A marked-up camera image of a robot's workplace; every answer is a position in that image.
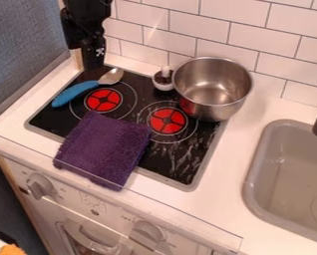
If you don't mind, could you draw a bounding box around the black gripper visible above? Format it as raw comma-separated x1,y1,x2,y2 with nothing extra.
60,0,115,72

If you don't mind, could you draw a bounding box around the purple cloth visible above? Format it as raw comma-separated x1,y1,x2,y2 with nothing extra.
52,111,154,192

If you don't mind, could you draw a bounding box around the toy stove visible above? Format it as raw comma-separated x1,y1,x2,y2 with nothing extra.
24,64,229,193

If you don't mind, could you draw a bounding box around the white and brown toy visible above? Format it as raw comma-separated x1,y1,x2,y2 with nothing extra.
150,65,176,92

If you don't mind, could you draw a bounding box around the silver pot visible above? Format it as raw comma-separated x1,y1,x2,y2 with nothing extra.
171,56,255,124

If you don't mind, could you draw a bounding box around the toy sink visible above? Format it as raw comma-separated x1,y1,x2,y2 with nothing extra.
240,119,317,247

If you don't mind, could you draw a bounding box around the blue handled silver spoon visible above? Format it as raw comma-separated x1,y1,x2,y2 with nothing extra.
50,67,126,109

